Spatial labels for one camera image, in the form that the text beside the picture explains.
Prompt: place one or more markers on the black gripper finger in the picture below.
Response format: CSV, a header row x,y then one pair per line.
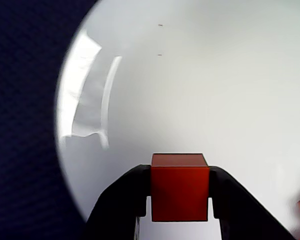
x,y
115,212
240,215

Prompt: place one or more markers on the white round plate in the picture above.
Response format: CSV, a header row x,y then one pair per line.
x,y
190,87

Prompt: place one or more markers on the blue woven cloth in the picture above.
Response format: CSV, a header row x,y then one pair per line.
x,y
20,125

